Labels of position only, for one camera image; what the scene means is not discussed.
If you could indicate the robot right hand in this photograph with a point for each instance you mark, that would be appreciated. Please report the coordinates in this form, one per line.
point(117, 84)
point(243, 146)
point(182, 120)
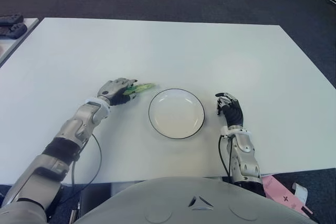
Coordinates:
point(235, 113)

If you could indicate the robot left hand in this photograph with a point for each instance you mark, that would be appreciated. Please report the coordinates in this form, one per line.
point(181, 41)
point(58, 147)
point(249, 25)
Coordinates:
point(110, 90)

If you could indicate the green toothpaste tube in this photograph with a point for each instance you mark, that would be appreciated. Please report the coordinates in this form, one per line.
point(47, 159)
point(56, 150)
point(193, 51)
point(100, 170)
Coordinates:
point(143, 87)

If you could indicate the robot right arm silver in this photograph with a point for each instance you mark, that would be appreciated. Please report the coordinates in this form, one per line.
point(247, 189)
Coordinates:
point(244, 155)

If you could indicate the robot left arm silver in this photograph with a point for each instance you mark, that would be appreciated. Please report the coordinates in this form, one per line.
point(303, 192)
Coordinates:
point(76, 127)

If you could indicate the white plate black rim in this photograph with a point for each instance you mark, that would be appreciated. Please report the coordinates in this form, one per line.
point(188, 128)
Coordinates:
point(176, 115)

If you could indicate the pink cardboard box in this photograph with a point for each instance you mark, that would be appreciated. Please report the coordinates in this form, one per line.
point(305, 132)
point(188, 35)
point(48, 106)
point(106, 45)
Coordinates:
point(278, 192)

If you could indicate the white paper tag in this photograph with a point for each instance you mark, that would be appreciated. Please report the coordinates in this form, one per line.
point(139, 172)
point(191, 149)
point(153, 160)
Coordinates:
point(300, 192)

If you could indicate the grey robot torso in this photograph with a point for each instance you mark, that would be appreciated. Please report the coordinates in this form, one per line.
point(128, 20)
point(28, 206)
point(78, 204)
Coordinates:
point(183, 203)

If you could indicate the white side table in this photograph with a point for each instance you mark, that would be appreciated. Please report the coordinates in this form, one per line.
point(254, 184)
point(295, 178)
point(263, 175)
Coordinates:
point(15, 43)

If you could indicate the black game controller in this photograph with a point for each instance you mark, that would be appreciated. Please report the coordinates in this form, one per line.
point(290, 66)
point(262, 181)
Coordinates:
point(13, 30)
point(10, 19)

